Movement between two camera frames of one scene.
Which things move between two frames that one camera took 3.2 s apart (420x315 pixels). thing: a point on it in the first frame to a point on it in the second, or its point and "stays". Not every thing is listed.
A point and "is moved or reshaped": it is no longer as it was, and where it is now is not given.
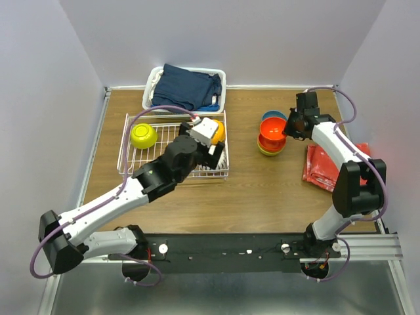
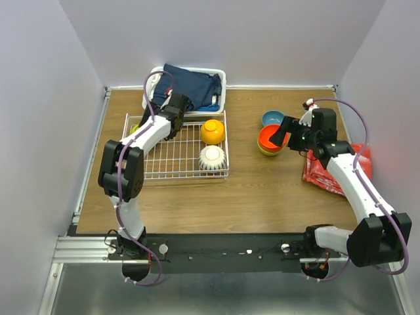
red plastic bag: x=321 y=170 stays
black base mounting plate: x=225 y=253 stays
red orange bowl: x=272 y=128 is moved or reshaped
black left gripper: x=209 y=160 to x=160 y=107
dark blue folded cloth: x=195 y=91 stays
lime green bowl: x=268 y=153 stays
